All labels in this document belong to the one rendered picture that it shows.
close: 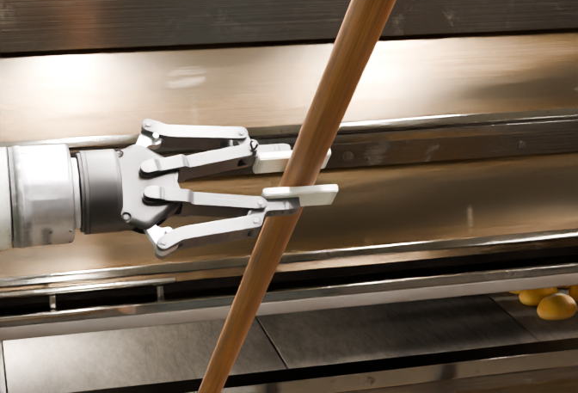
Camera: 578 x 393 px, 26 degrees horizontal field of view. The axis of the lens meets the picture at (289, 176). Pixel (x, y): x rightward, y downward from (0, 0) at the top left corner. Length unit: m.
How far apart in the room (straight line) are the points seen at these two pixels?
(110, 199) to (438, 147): 1.52
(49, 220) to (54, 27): 1.26
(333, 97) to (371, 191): 1.54
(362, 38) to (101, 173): 0.29
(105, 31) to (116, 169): 1.25
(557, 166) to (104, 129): 0.96
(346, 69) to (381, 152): 1.55
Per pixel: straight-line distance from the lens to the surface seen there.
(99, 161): 1.11
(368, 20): 0.92
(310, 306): 2.41
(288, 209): 1.14
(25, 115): 2.35
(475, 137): 2.58
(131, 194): 1.13
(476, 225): 2.62
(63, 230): 1.10
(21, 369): 2.73
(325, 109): 1.03
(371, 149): 2.51
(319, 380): 2.64
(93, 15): 2.34
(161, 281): 2.38
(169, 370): 2.68
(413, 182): 2.58
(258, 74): 2.42
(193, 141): 1.16
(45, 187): 1.09
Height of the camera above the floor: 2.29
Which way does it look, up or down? 16 degrees down
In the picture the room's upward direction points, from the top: straight up
